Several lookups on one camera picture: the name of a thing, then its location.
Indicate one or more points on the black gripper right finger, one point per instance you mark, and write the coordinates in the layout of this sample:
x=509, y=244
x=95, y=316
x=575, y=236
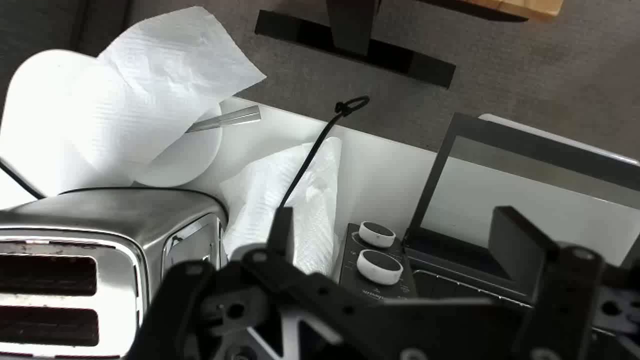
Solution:
x=521, y=248

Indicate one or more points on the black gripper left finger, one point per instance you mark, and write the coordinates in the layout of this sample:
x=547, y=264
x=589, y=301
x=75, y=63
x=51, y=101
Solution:
x=281, y=239

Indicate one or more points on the black toaster oven glass door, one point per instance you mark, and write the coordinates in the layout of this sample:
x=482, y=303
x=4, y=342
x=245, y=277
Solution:
x=570, y=190

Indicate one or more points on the upper white oven knob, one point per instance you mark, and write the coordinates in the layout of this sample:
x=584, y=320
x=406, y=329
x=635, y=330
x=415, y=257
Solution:
x=376, y=234

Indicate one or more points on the folded white paper towel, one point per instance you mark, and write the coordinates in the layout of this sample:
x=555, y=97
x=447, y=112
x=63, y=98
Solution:
x=256, y=190

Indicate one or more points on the white paper towel roll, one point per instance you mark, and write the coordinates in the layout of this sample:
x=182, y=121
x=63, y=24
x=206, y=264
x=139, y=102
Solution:
x=129, y=112

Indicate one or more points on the silver metal toaster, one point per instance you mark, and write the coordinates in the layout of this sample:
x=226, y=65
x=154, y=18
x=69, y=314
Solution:
x=79, y=270

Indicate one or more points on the black stand base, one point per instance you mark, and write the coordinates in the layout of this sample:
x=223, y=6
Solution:
x=348, y=34

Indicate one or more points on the light wooden block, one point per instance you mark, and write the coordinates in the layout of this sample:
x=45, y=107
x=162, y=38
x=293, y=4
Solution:
x=525, y=8

